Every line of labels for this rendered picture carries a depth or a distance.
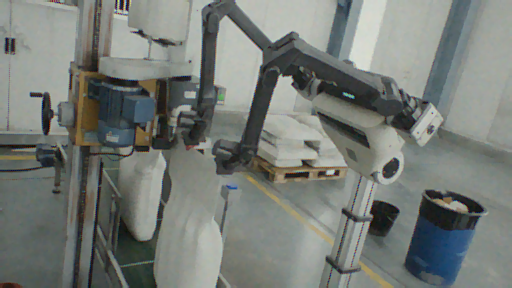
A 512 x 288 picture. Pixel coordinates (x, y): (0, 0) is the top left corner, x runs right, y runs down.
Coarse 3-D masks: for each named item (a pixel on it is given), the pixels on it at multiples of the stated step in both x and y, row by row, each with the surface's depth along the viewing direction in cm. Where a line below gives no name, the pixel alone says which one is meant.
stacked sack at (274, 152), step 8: (264, 144) 480; (272, 144) 478; (304, 144) 504; (264, 152) 476; (272, 152) 465; (280, 152) 460; (288, 152) 465; (296, 152) 471; (304, 152) 479; (312, 152) 486
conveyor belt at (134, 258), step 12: (108, 156) 344; (108, 168) 320; (120, 216) 254; (156, 216) 263; (120, 228) 241; (156, 228) 249; (120, 240) 229; (132, 240) 232; (156, 240) 236; (120, 252) 219; (132, 252) 221; (144, 252) 223; (120, 264) 209; (132, 264) 211; (144, 264) 213; (132, 276) 202; (144, 276) 203
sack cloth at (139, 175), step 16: (128, 160) 229; (144, 160) 221; (160, 160) 222; (128, 176) 228; (144, 176) 223; (160, 176) 229; (128, 192) 229; (144, 192) 227; (160, 192) 237; (128, 208) 230; (144, 208) 230; (128, 224) 233; (144, 224) 233; (144, 240) 234
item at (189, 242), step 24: (192, 168) 183; (192, 192) 183; (216, 192) 166; (168, 216) 185; (192, 216) 173; (168, 240) 183; (192, 240) 168; (216, 240) 169; (168, 264) 180; (192, 264) 168; (216, 264) 172
